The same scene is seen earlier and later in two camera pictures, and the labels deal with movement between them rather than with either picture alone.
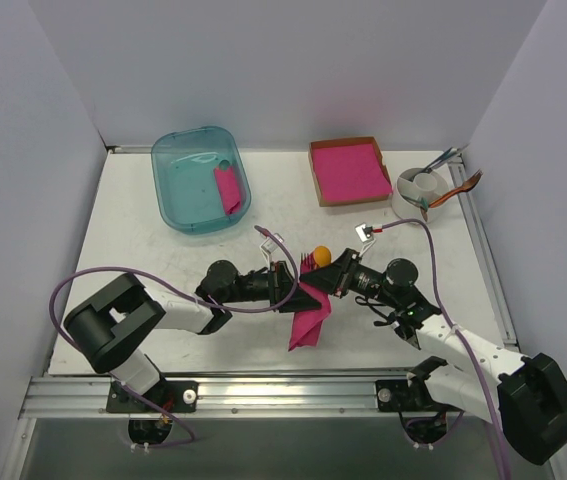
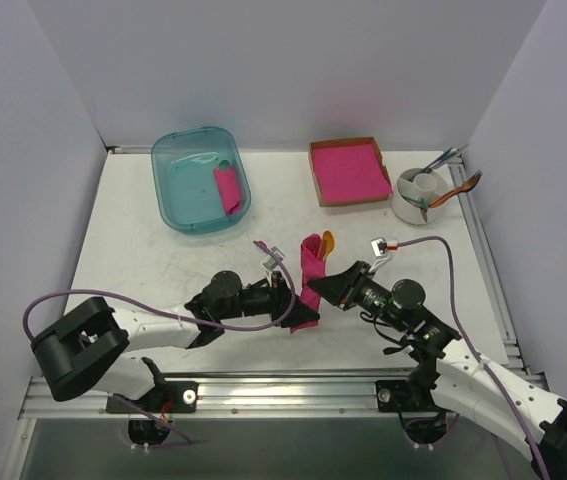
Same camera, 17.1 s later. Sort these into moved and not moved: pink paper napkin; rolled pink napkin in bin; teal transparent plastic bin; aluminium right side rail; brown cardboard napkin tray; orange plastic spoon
Moved: pink paper napkin; orange plastic spoon
Not moved: rolled pink napkin in bin; brown cardboard napkin tray; teal transparent plastic bin; aluminium right side rail
